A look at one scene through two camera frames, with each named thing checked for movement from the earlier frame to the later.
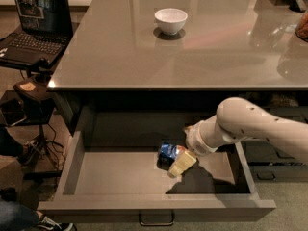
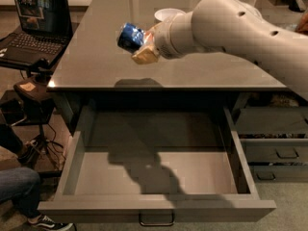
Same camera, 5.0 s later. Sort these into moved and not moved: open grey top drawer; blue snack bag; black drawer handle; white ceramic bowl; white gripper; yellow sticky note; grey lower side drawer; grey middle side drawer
Moved: white gripper; blue snack bag
Not moved: black drawer handle; grey middle side drawer; white ceramic bowl; open grey top drawer; yellow sticky note; grey lower side drawer
